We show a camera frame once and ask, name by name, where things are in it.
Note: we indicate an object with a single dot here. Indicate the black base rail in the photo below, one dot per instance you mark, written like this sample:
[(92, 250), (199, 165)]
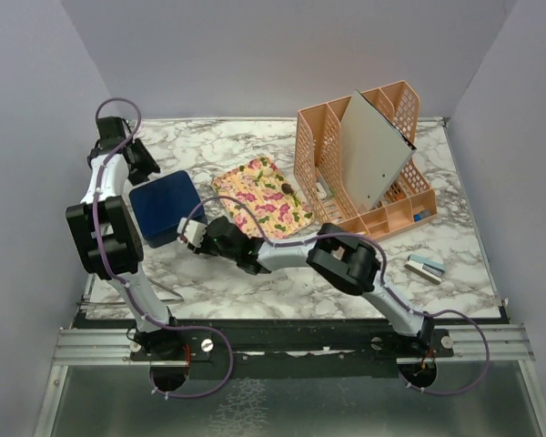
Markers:
[(288, 349)]

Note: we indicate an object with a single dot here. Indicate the small blue cap item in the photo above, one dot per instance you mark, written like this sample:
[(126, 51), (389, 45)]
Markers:
[(421, 215)]

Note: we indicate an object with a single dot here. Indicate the dark oval chocolate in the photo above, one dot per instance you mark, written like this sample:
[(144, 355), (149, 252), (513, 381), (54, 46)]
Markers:
[(286, 188)]

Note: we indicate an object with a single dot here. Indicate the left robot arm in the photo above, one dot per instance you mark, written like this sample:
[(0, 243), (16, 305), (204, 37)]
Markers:
[(109, 245)]

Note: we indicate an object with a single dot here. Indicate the blue box lid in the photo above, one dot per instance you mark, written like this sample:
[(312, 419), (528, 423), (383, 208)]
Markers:
[(159, 206)]

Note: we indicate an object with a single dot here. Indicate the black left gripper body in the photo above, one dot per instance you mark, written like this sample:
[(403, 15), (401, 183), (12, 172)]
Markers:
[(127, 142)]

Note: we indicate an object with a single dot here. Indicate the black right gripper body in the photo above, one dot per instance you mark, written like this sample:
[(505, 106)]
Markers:
[(208, 247)]

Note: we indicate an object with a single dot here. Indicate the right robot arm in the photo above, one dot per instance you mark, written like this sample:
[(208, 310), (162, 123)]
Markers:
[(349, 262)]

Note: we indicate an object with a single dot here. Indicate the peach plastic desk organizer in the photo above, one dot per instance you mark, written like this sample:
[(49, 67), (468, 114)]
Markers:
[(317, 166)]

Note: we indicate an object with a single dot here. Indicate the stapler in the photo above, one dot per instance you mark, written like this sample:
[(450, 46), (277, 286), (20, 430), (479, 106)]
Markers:
[(426, 268)]

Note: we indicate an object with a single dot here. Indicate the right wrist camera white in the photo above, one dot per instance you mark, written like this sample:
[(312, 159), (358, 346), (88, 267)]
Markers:
[(191, 232)]

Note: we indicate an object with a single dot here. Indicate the grey board in organizer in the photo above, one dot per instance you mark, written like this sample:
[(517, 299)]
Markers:
[(373, 152)]

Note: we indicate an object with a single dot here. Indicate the floral serving tray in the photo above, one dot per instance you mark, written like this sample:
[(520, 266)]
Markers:
[(256, 203)]

